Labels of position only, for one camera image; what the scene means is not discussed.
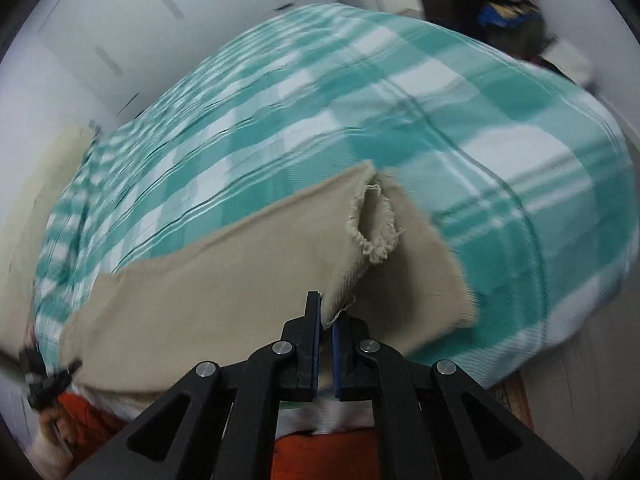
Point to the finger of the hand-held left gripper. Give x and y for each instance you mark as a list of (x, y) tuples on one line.
[(71, 366)]

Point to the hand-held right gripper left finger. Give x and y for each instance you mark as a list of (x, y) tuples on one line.
[(311, 340)]

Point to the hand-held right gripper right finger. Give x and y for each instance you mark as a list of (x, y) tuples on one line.
[(338, 360)]

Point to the beige pants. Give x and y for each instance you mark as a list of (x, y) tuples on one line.
[(200, 310)]

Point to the person's left hand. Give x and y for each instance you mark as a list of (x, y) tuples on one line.
[(55, 430)]

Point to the orange fleece garment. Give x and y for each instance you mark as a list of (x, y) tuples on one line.
[(320, 455)]

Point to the green plaid bed blanket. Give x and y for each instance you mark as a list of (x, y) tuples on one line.
[(400, 110)]

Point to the white wardrobe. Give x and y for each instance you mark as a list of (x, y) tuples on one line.
[(150, 35)]

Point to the dark wooden cabinet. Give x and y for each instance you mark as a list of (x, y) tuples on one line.
[(445, 5)]

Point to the pile of clothes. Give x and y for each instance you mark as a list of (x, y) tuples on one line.
[(505, 15)]

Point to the white bag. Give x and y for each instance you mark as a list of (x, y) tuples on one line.
[(570, 60)]

